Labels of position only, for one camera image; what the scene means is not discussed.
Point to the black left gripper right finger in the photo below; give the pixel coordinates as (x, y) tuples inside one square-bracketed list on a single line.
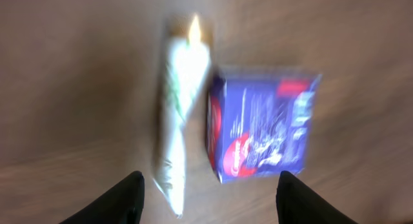
[(298, 204)]

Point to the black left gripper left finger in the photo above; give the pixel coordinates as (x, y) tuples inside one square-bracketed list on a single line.
[(121, 204)]

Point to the purple Carefree pad pack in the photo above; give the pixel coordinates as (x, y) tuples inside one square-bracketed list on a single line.
[(258, 124)]

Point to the white tube gold cap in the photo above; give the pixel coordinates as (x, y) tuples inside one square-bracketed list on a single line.
[(184, 66)]

